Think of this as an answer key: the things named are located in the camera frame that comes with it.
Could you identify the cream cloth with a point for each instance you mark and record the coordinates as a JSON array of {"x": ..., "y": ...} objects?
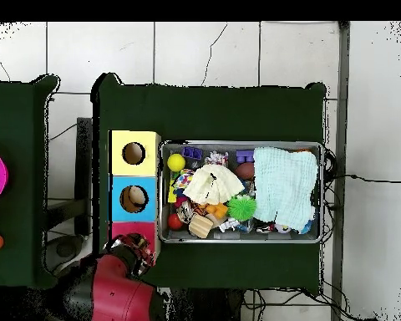
[{"x": 217, "y": 184}]

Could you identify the green spiky puffer toy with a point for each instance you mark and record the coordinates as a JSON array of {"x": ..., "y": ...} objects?
[{"x": 242, "y": 208}]

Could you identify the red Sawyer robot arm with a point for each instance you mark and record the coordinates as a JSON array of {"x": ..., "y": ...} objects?
[{"x": 120, "y": 297}]

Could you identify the wooden box with three holes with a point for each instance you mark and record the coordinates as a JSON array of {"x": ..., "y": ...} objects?
[{"x": 133, "y": 174}]

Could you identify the clear mesh bin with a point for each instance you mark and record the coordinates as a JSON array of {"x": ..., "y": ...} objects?
[{"x": 287, "y": 239}]

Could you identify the red ball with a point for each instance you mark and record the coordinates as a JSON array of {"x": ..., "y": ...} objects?
[{"x": 174, "y": 222}]

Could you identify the silver metal cup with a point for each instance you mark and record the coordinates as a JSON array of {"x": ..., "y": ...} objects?
[{"x": 185, "y": 211}]

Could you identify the yellow foam block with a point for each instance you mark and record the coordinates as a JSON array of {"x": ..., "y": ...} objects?
[{"x": 171, "y": 194}]

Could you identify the striped wooden block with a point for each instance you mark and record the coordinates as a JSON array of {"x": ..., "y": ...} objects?
[{"x": 200, "y": 226}]

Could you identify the polka dot cloth toy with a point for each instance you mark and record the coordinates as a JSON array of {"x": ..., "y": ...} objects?
[{"x": 182, "y": 180}]

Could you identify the orange building block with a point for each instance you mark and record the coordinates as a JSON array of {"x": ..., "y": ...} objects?
[{"x": 217, "y": 210}]

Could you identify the yellow ball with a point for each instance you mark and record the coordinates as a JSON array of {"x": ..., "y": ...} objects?
[{"x": 176, "y": 163}]

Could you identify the blue building block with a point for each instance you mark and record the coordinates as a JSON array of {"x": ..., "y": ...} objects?
[{"x": 192, "y": 152}]

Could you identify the brown toy football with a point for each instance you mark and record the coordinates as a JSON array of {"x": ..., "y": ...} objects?
[{"x": 244, "y": 171}]

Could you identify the purple building block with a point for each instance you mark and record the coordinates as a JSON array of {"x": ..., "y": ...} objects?
[{"x": 244, "y": 156}]

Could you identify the dark green table cloth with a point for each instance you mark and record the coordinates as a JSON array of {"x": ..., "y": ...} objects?
[
  {"x": 16, "y": 117},
  {"x": 204, "y": 110}
]

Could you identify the mint green cloth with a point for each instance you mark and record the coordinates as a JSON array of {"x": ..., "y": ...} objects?
[{"x": 284, "y": 187}]

